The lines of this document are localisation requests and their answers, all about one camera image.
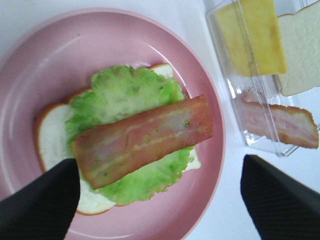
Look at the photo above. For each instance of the clear plastic right tray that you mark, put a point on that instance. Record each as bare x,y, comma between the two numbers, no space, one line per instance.
267,87

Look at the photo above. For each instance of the bacon strip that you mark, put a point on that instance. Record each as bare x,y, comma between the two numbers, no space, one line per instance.
106,153
286,124

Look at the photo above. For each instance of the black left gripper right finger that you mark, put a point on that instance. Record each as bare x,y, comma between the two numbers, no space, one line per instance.
280,207

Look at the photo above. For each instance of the green lettuce leaf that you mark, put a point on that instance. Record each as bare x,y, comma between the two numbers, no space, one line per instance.
120,92

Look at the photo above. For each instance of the yellow cheese slice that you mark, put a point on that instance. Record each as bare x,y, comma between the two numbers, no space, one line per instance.
252,36

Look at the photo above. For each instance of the bread slice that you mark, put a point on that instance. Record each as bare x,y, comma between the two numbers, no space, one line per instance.
299,22
52,147

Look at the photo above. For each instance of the pink round plate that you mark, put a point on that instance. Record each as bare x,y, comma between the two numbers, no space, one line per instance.
57,59

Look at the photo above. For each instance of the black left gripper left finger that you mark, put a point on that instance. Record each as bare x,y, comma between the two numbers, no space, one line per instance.
45,208

